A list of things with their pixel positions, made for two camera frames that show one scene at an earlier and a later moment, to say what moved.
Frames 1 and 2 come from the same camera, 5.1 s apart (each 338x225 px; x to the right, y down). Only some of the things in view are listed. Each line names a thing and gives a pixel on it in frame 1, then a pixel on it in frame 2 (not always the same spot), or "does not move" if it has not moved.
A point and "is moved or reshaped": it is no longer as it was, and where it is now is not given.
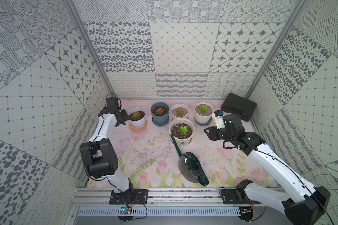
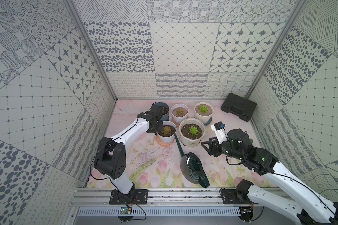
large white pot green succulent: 182,130 is moved or reshaped
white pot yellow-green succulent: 137,116 -> 167,136
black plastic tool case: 236,105 does not move
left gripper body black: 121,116 -> 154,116
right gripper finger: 207,133 -> 210,150
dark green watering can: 190,167 does not move
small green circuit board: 126,210 does not move
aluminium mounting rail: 100,198 does not move
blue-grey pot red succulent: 160,113 does not move
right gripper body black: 217,134 -> 225,148
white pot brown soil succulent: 203,112 does not move
